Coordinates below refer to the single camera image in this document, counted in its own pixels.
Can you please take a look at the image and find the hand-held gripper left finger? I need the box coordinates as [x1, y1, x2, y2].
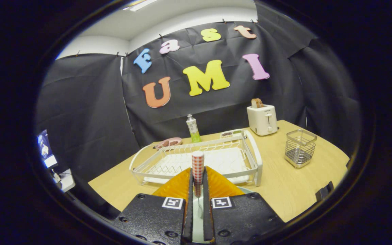
[113, 167, 194, 244]

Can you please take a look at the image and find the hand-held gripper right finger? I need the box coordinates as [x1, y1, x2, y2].
[203, 166, 285, 244]

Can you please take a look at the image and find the pale green plate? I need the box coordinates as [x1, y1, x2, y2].
[192, 185, 252, 243]

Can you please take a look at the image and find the spoon with red checked handle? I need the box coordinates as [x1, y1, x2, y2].
[192, 151, 205, 218]

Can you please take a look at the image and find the white wire dish rack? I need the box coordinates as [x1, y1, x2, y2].
[129, 129, 263, 187]

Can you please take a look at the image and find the metal wire basket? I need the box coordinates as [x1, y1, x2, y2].
[284, 129, 317, 169]

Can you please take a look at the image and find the pink plate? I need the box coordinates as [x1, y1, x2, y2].
[154, 137, 183, 150]

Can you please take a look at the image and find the white divided dish with beans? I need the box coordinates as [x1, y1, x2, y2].
[220, 129, 243, 138]

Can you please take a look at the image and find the clear bottle with green label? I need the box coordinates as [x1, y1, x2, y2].
[186, 114, 202, 143]

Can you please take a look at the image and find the white toaster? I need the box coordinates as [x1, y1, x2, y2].
[246, 104, 278, 136]

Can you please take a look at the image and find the small blue screen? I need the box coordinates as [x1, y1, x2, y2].
[37, 129, 59, 169]

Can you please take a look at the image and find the black table edge bracket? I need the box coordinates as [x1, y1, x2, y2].
[315, 181, 334, 202]

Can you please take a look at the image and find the white device with cables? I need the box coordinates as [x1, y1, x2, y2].
[51, 168, 76, 193]

